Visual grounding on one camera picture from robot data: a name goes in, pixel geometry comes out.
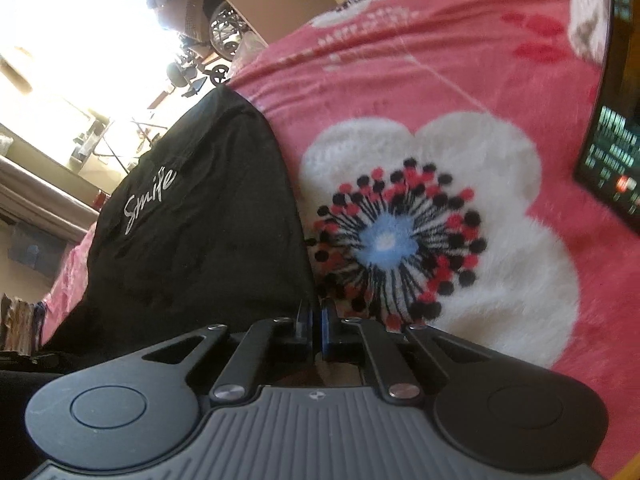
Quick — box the beige curtain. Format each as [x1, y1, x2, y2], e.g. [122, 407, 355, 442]
[0, 155, 101, 241]

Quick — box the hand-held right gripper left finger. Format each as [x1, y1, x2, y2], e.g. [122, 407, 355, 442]
[143, 299, 315, 406]

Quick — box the wheelchair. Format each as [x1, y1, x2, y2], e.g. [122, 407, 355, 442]
[165, 0, 251, 98]

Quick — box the black remote control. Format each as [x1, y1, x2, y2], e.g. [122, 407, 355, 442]
[572, 0, 640, 233]

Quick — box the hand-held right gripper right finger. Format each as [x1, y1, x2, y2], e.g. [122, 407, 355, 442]
[321, 299, 493, 403]

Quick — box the water dispenser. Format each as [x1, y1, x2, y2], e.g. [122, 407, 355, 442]
[7, 225, 66, 281]

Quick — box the black t-shirt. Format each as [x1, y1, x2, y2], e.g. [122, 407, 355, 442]
[42, 84, 318, 376]

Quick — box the folding table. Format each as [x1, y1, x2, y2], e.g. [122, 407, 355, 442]
[70, 115, 166, 172]

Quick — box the pink floral blanket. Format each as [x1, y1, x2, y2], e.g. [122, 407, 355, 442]
[40, 0, 640, 480]

